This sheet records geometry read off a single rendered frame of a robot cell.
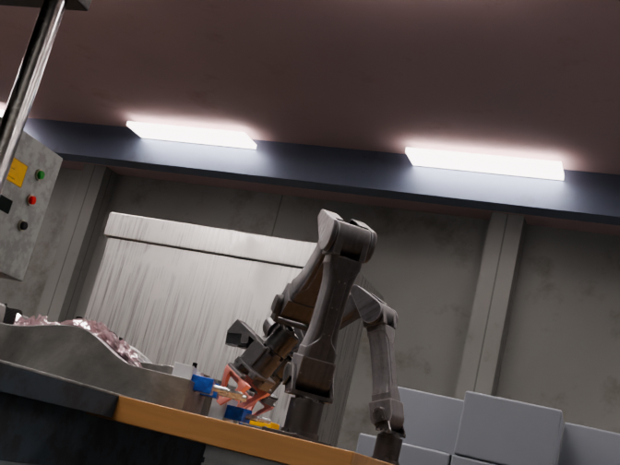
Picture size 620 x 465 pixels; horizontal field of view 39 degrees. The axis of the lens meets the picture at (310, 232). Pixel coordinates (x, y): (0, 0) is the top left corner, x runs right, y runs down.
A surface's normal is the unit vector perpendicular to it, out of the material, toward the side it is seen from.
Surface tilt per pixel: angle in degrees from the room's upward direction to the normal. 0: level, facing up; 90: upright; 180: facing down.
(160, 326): 90
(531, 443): 90
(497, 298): 90
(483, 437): 90
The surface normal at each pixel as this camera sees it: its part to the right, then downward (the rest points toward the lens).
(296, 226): -0.33, -0.32
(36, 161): 0.93, 0.15
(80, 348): 0.00, -0.25
